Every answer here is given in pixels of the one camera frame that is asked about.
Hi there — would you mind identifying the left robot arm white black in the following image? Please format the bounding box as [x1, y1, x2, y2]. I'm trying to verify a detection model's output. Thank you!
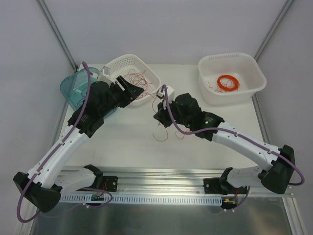
[13, 76, 144, 213]

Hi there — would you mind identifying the aluminium frame post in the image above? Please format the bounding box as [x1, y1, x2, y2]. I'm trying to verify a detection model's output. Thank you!
[254, 0, 296, 62]
[36, 0, 78, 71]

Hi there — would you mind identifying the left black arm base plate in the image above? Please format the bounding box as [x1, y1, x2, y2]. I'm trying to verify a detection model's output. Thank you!
[97, 176, 118, 192]

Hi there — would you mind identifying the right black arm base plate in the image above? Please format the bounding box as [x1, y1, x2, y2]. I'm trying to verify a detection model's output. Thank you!
[203, 178, 247, 195]

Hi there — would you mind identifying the orange red cable bundle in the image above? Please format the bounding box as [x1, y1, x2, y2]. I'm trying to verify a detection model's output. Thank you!
[150, 93, 189, 142]

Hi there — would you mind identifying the white deep plastic tub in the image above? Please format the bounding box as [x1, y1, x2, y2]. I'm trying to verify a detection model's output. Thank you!
[198, 53, 267, 106]

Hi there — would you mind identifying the teal transparent plastic bin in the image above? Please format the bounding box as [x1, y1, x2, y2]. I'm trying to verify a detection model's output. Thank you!
[60, 68, 88, 111]

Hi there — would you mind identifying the left aluminium frame post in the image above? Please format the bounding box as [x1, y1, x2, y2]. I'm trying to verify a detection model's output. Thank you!
[36, 0, 78, 71]

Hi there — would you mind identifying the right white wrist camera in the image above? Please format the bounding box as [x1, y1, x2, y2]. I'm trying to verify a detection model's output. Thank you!
[156, 84, 175, 103]

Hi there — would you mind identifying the white slotted cable duct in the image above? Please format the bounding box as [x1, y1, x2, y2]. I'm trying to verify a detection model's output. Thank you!
[60, 193, 222, 206]

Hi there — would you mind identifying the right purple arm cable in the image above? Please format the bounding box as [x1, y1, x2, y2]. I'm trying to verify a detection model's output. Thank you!
[162, 84, 305, 187]

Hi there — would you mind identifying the white perforated plastic basket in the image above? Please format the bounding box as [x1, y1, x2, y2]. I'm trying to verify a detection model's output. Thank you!
[105, 54, 161, 106]

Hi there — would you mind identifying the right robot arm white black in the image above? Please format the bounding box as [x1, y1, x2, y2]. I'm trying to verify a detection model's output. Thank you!
[154, 92, 295, 195]

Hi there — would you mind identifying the aluminium mounting rail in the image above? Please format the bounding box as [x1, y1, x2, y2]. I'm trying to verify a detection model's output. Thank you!
[58, 167, 295, 196]

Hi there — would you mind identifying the right aluminium frame post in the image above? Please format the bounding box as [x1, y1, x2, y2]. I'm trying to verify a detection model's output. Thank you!
[254, 0, 296, 62]

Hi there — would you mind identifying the orange coiled cable in tub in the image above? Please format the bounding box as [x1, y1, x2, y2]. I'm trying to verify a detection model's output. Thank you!
[217, 74, 240, 91]

